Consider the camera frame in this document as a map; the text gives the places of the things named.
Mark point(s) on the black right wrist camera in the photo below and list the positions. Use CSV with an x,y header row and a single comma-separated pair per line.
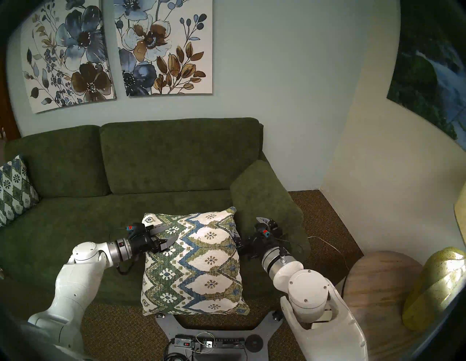
x,y
263,231

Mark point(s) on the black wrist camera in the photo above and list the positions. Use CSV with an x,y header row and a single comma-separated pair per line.
x,y
263,231
135,228

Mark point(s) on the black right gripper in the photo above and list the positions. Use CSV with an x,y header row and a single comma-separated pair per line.
x,y
255,245

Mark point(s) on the waterfall landscape wall poster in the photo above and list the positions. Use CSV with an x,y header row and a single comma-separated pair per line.
x,y
426,72

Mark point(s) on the yellow-green speckled lamp base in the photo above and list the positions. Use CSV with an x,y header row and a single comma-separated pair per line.
x,y
433,287

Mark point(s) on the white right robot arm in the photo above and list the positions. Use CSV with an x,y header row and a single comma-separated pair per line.
x,y
309,287

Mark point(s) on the green white patterned throw pillow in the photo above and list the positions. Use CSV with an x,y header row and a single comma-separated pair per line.
x,y
196,262

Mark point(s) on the pale yellow lampshade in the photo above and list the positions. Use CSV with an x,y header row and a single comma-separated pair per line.
x,y
461,218

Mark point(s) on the black power strip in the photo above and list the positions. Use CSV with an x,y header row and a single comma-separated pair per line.
x,y
229,342

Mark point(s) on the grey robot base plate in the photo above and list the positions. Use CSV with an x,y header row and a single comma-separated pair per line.
x,y
225,329

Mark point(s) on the dark wooden door frame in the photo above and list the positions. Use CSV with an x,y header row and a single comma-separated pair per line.
x,y
8,116

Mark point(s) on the brown leaves flower canvas painting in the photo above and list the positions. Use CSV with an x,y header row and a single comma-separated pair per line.
x,y
164,47

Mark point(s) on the blue flower canvas painting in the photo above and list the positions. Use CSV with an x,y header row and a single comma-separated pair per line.
x,y
72,54

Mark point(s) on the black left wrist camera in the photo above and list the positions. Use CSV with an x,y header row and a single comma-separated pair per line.
x,y
135,228

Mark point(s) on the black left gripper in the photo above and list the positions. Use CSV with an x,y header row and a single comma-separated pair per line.
x,y
143,240

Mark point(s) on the black round base disc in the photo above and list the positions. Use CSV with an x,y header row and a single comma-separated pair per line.
x,y
254,343

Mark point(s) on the round wooden side table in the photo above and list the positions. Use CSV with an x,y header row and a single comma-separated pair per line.
x,y
375,287

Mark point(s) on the blue white patterned throw pillow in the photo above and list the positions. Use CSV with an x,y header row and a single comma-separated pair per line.
x,y
14,189

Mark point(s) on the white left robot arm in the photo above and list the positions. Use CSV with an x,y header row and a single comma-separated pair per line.
x,y
76,284

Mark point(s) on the dark green fabric sofa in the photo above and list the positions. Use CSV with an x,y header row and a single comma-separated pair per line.
x,y
164,163

